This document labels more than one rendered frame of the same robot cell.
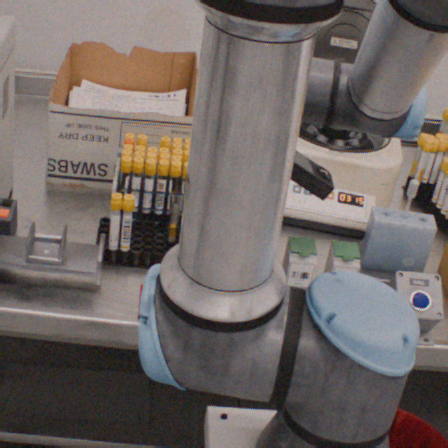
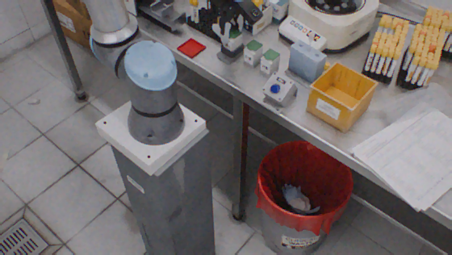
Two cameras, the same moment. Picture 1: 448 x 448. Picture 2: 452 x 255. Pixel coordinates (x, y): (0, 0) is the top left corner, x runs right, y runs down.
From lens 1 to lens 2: 89 cm
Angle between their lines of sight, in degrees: 39
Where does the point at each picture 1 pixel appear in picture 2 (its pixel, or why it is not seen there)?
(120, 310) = (174, 43)
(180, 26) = not seen: outside the picture
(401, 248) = (303, 65)
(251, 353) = (109, 57)
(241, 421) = not seen: hidden behind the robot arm
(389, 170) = (334, 27)
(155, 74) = not seen: outside the picture
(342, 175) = (312, 22)
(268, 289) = (113, 35)
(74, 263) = (167, 19)
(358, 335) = (127, 64)
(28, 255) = (152, 10)
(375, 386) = (136, 88)
